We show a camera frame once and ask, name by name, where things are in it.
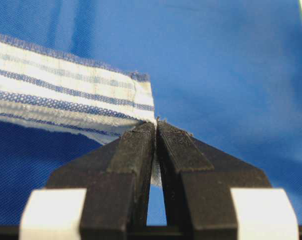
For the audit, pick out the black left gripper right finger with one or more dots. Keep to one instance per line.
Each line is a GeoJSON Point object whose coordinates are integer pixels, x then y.
{"type": "Point", "coordinates": [212, 195]}

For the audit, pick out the blue table cloth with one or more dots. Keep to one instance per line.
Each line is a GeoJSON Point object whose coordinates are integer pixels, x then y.
{"type": "Point", "coordinates": [227, 71]}

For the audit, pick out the blue white striped towel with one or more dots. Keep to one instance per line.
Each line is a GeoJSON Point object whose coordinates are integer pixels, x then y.
{"type": "Point", "coordinates": [58, 91]}

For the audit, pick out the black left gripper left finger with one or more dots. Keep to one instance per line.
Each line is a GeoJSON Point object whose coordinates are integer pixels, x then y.
{"type": "Point", "coordinates": [96, 196]}

